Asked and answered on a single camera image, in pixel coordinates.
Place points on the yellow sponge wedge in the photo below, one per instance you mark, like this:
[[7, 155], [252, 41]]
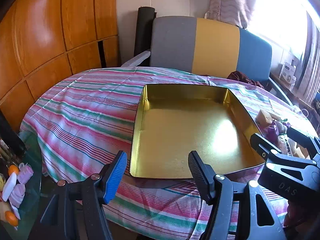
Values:
[[265, 117]]

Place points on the striped brown curtain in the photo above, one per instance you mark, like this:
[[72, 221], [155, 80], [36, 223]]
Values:
[[312, 67]]

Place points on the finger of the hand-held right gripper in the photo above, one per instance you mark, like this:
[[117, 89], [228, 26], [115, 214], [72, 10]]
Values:
[[261, 146], [301, 135]]

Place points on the pink plastic cup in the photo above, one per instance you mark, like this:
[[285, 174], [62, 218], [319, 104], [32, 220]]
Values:
[[17, 195], [25, 173]]

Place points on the striped tablecloth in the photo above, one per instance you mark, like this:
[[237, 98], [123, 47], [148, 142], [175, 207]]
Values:
[[82, 120]]

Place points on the bright window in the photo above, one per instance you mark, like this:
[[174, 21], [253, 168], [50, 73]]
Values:
[[280, 12]]

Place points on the white carton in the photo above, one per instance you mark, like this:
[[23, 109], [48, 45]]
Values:
[[287, 70]]

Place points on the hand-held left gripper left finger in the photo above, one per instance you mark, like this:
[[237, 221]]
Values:
[[115, 177]]

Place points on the black rolled mat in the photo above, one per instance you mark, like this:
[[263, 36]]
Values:
[[143, 30]]

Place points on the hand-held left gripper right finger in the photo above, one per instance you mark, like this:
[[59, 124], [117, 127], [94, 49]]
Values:
[[200, 177]]

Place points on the dark red cloth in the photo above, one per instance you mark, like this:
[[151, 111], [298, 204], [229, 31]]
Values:
[[237, 76]]

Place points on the wooden wardrobe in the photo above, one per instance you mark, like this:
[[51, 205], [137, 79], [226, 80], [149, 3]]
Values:
[[40, 42]]

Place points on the gold metal tin box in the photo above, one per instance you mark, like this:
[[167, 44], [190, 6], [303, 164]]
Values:
[[187, 135]]

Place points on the grey yellow blue chair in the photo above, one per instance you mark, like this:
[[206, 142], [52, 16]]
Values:
[[172, 42]]

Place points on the orange fruit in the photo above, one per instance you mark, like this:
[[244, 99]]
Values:
[[13, 170], [12, 218]]

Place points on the white plastic bottle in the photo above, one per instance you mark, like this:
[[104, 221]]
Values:
[[9, 187]]

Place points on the pink patterned curtain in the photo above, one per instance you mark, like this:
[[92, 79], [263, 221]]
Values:
[[230, 0]]

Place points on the wooden side desk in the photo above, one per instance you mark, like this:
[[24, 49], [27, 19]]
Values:
[[282, 86]]

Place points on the person's right hand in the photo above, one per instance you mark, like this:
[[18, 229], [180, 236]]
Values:
[[291, 213]]

